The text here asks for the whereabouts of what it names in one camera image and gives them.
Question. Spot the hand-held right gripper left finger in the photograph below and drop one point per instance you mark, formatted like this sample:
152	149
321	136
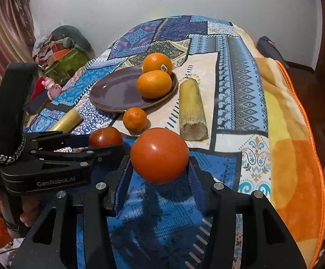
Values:
124	179

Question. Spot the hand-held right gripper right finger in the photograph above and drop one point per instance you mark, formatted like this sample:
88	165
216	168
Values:
195	180

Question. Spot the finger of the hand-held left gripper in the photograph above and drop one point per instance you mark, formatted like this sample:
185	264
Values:
109	152
77	139

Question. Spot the small red tomato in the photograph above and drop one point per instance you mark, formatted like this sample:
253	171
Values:
105	136

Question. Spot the large red tomato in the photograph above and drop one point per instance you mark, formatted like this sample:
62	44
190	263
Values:
159	155

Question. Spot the purple plate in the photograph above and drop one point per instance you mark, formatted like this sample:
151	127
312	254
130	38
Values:
114	92

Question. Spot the person's left hand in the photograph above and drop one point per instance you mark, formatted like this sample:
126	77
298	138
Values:
29	210

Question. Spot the thin yellow sugarcane piece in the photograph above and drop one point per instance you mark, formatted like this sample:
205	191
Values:
67	120

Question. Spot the small tangerine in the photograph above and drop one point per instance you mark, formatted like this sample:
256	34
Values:
135	120

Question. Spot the pink toy figure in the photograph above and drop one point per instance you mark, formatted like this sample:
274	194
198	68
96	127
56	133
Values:
52	88

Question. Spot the orange box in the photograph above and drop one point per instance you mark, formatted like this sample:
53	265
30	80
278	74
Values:
58	53

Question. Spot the striped curtain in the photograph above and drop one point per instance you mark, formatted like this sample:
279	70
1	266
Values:
2	33

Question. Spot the thick sugarcane piece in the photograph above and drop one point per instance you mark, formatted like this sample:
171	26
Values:
191	109

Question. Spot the green cardboard box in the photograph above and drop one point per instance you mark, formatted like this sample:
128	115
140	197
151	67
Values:
72	61

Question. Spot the plain orange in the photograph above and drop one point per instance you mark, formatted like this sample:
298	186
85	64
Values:
154	84

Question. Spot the grey cushion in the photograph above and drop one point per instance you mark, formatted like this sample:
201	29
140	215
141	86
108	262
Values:
75	35

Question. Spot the orange yellow fleece blanket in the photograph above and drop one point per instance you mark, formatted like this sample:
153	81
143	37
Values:
291	159

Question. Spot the blue patchwork printed blanket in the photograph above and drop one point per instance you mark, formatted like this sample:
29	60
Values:
235	89

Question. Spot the orange with sticker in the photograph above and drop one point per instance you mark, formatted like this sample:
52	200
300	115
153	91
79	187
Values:
155	61

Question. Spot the dark bag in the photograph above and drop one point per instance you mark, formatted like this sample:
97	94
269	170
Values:
270	51

